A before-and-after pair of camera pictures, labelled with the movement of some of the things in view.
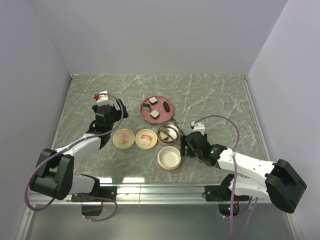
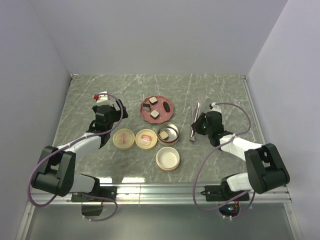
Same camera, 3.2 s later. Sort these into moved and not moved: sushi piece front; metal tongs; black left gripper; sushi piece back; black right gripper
Moved: metal tongs; black right gripper
Not moved: sushi piece back; sushi piece front; black left gripper
